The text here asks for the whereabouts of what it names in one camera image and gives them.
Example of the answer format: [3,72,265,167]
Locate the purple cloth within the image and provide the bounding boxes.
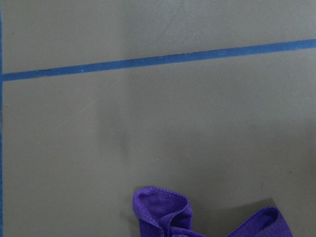
[133,186,292,237]

